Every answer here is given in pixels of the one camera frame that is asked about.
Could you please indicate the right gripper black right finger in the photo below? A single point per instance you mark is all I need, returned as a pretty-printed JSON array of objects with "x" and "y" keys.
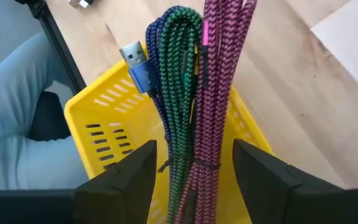
[{"x": 291, "y": 199}]

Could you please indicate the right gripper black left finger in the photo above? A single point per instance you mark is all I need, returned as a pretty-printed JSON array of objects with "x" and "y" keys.
[{"x": 104, "y": 202}]

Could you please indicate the yellow plastic basket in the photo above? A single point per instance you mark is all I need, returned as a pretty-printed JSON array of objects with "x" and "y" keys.
[{"x": 141, "y": 124}]

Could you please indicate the black chair seat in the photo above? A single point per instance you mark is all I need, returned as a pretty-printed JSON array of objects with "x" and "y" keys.
[{"x": 48, "y": 118}]

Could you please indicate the person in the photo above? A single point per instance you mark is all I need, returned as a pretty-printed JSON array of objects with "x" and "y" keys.
[{"x": 11, "y": 93}]

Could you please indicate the black aluminium rig frame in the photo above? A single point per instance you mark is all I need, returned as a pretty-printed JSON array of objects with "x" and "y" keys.
[{"x": 64, "y": 56}]

